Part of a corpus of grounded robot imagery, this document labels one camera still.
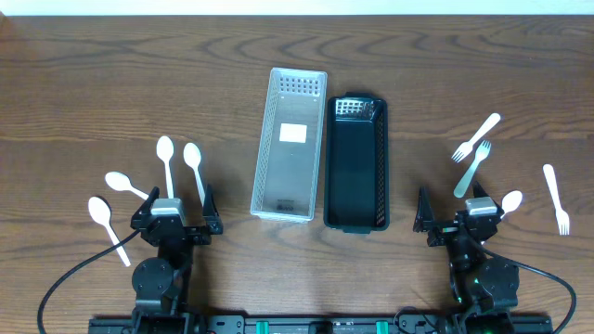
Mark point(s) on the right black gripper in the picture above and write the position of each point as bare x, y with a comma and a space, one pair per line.
451, 230

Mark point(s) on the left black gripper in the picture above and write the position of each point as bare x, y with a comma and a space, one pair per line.
187, 233

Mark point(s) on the white plastic fork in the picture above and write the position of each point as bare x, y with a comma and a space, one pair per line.
562, 216
465, 148

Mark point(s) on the white plastic spoon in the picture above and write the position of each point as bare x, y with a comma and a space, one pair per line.
192, 158
510, 202
121, 182
165, 151
100, 212

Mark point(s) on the pale green plastic fork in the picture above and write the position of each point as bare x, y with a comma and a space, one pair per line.
481, 154

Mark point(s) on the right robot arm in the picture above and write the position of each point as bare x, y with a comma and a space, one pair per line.
485, 286

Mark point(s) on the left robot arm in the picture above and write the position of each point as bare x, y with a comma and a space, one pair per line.
161, 283

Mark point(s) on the clear white plastic basket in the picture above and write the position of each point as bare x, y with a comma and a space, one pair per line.
286, 174

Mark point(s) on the black plastic basket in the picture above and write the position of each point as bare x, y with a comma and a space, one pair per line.
357, 186

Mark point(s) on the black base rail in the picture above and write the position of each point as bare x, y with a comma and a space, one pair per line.
403, 323

